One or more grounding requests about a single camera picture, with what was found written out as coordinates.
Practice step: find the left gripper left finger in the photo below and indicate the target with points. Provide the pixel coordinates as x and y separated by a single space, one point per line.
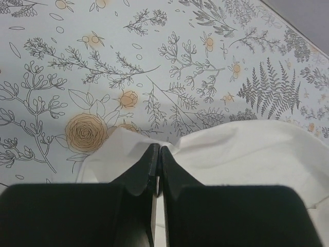
118 213

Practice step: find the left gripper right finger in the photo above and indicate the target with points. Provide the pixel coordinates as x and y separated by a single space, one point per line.
248 215

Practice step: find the white t shirt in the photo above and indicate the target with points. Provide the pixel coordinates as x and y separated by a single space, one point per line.
255 152

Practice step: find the floral table cloth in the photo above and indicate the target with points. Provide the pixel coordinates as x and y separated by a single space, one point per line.
73 71

